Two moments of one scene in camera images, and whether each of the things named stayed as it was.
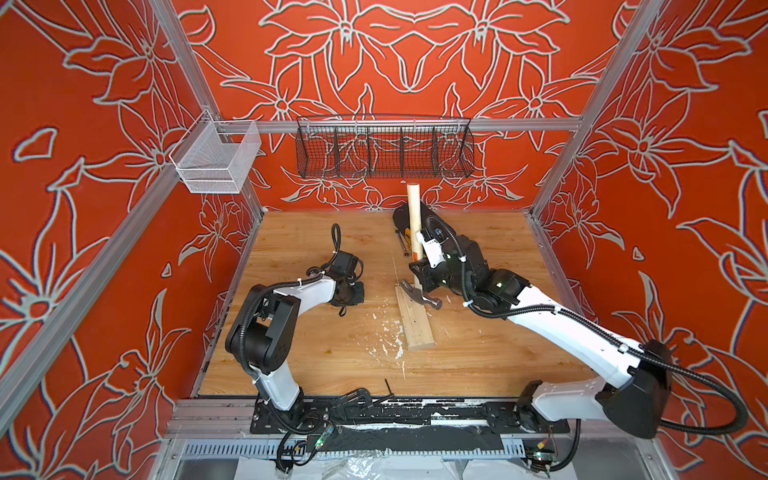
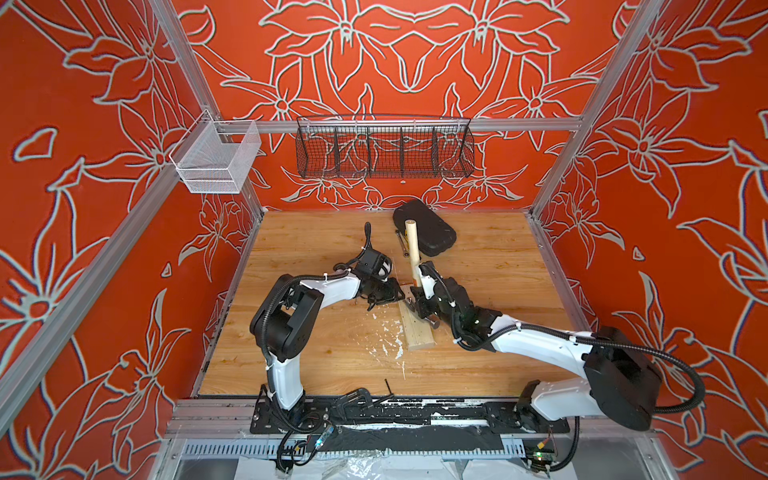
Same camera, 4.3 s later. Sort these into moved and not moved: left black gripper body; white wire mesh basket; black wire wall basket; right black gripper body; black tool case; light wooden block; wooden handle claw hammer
Moved: wooden handle claw hammer; left black gripper body; right black gripper body
Not moved: white wire mesh basket; light wooden block; black wire wall basket; black tool case
